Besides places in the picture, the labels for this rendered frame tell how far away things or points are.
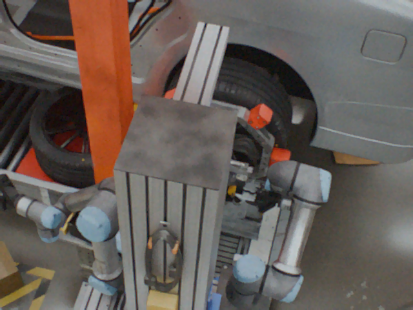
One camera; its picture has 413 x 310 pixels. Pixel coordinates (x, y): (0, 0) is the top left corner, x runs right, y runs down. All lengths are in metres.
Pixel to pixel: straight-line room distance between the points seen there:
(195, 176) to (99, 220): 0.68
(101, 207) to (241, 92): 1.04
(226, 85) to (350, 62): 0.56
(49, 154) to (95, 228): 1.46
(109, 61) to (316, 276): 1.89
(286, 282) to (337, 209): 1.59
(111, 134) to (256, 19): 0.81
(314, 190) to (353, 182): 1.78
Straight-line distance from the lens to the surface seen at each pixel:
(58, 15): 3.77
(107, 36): 2.27
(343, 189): 4.00
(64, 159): 3.37
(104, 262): 2.24
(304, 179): 2.28
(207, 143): 1.43
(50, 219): 2.27
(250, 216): 3.55
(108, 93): 2.48
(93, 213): 2.00
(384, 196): 4.06
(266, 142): 2.82
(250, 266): 2.38
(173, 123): 1.47
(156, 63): 3.02
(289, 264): 2.37
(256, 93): 2.81
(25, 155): 3.74
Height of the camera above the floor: 3.12
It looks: 51 degrees down
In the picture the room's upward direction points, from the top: 5 degrees clockwise
